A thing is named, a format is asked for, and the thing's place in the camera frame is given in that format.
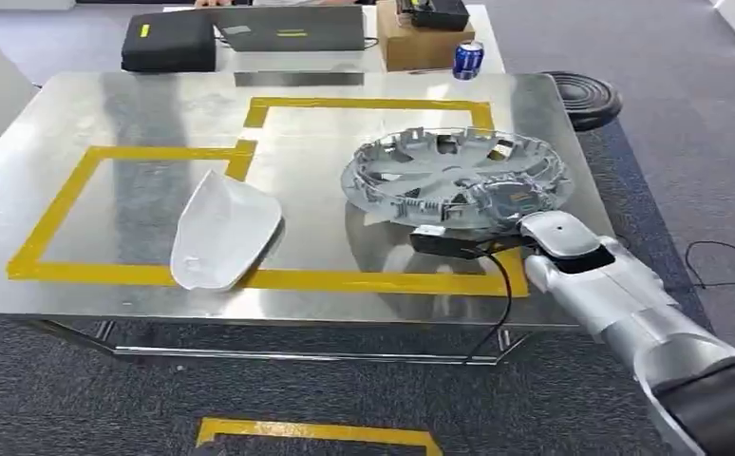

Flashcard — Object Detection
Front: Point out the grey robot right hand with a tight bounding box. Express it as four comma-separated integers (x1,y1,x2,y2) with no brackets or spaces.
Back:
481,180,618,276

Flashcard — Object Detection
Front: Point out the silver wheel hubcap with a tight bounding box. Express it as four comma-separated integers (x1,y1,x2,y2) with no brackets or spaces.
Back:
340,125,575,232

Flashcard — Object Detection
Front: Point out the black round ribbed disc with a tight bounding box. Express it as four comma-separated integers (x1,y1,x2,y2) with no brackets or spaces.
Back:
539,70,625,133

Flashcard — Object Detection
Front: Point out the blue drink can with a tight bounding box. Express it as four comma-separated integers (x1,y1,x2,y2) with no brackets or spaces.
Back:
452,40,486,82

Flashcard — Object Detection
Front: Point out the brown cardboard box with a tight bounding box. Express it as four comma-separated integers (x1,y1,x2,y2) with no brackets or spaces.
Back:
376,0,477,73

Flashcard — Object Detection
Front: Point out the black device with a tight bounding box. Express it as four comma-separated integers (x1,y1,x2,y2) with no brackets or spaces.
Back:
403,0,472,32

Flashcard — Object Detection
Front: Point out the white desk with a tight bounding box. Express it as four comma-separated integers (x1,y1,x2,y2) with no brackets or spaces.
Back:
161,4,507,77

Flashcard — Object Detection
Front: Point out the white plastic mirror cover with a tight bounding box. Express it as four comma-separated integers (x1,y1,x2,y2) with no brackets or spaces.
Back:
169,169,284,293

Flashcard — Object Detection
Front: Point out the grey laptop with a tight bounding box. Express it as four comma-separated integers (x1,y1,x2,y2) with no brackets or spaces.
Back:
212,5,368,53

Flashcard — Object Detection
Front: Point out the black padded case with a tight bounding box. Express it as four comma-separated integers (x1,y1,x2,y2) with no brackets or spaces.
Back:
121,10,218,74

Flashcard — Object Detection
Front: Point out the steel table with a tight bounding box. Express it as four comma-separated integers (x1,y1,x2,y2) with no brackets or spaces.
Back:
0,70,618,330

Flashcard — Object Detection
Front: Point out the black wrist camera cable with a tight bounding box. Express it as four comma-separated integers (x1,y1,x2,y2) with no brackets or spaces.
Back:
462,246,514,367

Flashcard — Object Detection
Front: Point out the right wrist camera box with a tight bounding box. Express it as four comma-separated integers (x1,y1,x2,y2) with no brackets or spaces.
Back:
408,224,533,260

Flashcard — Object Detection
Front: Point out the black floor cable loop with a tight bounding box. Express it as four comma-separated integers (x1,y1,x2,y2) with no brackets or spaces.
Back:
684,239,735,290

